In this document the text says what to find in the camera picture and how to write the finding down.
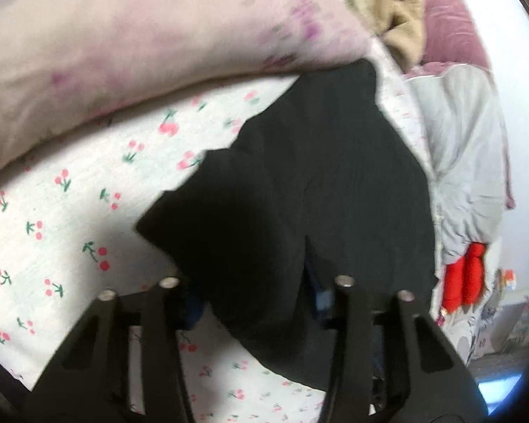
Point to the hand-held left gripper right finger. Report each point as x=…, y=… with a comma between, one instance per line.
x=350, y=317

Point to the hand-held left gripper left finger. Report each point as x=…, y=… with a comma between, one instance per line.
x=158, y=317

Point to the black long coat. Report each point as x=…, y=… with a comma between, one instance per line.
x=313, y=163

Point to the red cushion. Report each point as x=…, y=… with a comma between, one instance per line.
x=460, y=282

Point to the cherry print bed sheet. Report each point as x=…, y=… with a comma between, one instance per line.
x=70, y=229

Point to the white patterned pillow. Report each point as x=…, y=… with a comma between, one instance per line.
x=480, y=330

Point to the pink floral pillow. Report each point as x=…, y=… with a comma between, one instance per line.
x=114, y=53

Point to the beige fleece jacket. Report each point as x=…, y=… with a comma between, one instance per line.
x=396, y=17

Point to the mauve velvet pillow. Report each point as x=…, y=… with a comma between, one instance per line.
x=454, y=26

